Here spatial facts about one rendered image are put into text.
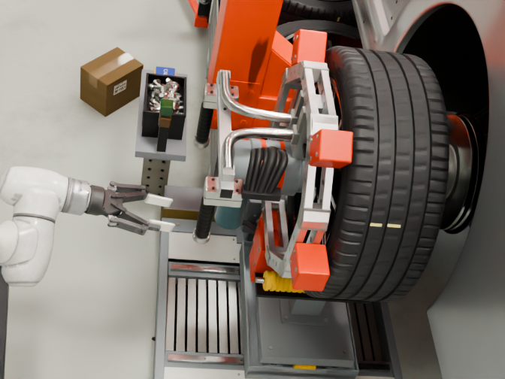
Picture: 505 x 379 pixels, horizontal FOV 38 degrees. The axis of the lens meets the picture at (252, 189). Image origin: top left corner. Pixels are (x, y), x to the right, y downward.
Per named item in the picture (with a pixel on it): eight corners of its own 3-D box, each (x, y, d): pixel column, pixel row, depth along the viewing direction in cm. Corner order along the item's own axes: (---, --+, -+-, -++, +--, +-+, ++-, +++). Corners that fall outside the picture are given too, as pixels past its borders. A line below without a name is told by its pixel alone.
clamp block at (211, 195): (240, 208, 174) (244, 193, 170) (203, 205, 172) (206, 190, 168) (240, 192, 177) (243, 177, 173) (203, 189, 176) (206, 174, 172)
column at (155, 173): (164, 198, 290) (176, 121, 260) (139, 197, 289) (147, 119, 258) (165, 180, 297) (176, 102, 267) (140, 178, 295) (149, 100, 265)
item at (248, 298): (352, 384, 241) (360, 370, 234) (243, 379, 235) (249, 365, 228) (333, 261, 274) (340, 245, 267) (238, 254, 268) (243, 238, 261)
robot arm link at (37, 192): (62, 178, 189) (54, 228, 186) (0, 166, 183) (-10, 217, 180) (71, 169, 180) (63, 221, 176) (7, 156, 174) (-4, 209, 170)
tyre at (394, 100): (379, 348, 201) (478, 192, 152) (295, 344, 197) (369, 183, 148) (348, 170, 244) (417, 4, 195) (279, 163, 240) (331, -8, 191)
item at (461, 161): (444, 253, 205) (493, 177, 181) (418, 251, 204) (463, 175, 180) (421, 168, 226) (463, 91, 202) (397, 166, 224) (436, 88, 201)
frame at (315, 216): (292, 314, 195) (349, 176, 156) (268, 313, 194) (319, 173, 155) (278, 166, 231) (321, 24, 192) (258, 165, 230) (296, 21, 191)
